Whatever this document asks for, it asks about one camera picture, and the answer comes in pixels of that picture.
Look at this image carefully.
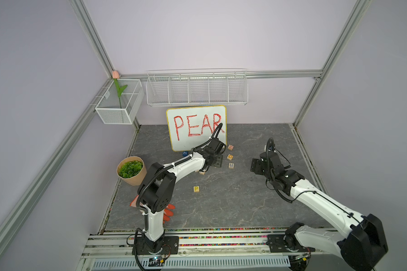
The white ventilation grille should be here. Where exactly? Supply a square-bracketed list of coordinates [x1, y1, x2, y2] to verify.
[92, 255, 291, 271]

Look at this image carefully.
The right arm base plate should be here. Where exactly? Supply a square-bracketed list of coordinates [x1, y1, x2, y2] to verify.
[266, 234, 315, 253]

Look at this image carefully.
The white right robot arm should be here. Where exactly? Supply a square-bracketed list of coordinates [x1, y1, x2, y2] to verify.
[251, 138, 388, 271]

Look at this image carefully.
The artificial pink tulip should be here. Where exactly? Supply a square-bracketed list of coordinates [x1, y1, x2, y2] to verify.
[111, 71, 128, 108]

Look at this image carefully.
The long white wire basket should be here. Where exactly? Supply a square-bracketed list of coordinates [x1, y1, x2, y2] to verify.
[146, 68, 249, 107]

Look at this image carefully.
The potted green plant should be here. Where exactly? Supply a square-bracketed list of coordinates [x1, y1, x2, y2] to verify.
[116, 157, 147, 186]

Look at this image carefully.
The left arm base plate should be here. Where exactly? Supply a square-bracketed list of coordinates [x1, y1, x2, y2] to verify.
[134, 235, 179, 255]

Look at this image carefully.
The whiteboard with red PEAR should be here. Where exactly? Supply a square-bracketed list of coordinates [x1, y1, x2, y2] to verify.
[166, 105, 227, 152]

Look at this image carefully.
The small white mesh basket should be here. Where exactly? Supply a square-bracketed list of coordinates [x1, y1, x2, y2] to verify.
[95, 79, 144, 125]

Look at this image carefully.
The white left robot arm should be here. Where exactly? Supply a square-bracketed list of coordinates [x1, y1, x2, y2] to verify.
[135, 123, 226, 245]

